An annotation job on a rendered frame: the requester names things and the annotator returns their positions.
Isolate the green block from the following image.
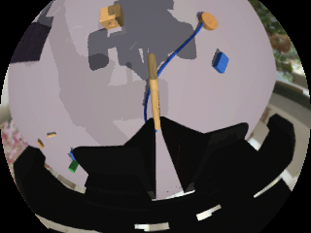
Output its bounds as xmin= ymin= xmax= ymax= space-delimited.
xmin=67 ymin=160 xmax=79 ymax=172

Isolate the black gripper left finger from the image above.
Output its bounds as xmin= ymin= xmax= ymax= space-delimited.
xmin=73 ymin=117 xmax=156 ymax=199

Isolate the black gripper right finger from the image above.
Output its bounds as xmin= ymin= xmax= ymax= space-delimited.
xmin=160 ymin=116 xmax=249 ymax=194

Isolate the brown wooden block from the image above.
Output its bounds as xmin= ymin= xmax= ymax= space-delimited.
xmin=98 ymin=4 xmax=124 ymax=30

